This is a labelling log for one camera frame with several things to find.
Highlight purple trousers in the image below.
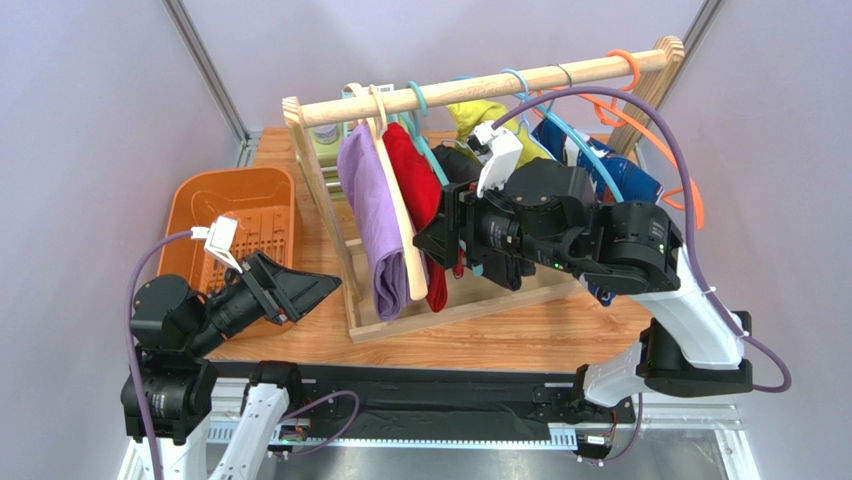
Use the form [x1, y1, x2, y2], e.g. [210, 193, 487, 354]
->
[337, 124, 410, 322]

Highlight light blue wire hanger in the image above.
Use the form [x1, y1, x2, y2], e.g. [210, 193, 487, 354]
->
[439, 67, 554, 151]

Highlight black wire hanger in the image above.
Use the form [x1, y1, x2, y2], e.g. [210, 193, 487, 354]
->
[544, 63, 575, 114]

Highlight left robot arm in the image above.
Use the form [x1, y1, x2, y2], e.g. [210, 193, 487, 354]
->
[121, 250, 342, 479]

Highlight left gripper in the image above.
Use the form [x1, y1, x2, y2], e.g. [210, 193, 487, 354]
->
[187, 246, 342, 354]

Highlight black garment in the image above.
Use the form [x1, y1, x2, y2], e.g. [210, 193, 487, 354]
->
[432, 145, 536, 291]

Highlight orange plastic hanger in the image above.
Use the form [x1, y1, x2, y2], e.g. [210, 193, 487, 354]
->
[532, 48, 706, 230]

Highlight wooden clothes rack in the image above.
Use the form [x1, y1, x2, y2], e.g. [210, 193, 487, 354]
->
[282, 36, 686, 343]

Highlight yellow-green garment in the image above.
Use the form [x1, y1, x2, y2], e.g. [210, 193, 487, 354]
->
[447, 100, 553, 167]

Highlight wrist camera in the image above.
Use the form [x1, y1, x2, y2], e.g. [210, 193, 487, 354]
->
[467, 121, 523, 198]
[190, 215, 243, 273]

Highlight red garment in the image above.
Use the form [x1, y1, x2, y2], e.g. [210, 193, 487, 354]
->
[382, 123, 448, 313]

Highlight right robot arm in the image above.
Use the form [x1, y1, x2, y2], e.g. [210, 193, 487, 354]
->
[414, 159, 754, 414]

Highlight blue plastic hanger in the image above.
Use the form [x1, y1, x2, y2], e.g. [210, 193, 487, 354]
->
[535, 106, 624, 202]

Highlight blue patterned garment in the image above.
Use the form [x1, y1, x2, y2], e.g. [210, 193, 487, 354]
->
[507, 119, 679, 306]

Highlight teal plastic hanger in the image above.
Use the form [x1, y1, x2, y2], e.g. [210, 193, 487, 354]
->
[396, 80, 476, 280]

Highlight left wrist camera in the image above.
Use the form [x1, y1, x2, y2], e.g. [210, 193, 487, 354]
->
[190, 215, 243, 273]

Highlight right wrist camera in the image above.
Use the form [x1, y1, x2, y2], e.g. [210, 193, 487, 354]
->
[467, 121, 523, 198]

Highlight green box with jar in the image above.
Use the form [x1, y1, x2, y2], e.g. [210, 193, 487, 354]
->
[309, 123, 346, 201]

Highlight beige wooden hanger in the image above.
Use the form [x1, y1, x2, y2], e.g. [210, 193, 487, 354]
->
[343, 83, 428, 301]

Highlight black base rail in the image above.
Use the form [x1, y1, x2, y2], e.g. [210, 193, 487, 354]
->
[199, 360, 640, 461]

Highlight orange plastic basket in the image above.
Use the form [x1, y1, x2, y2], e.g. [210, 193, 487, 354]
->
[159, 165, 301, 342]

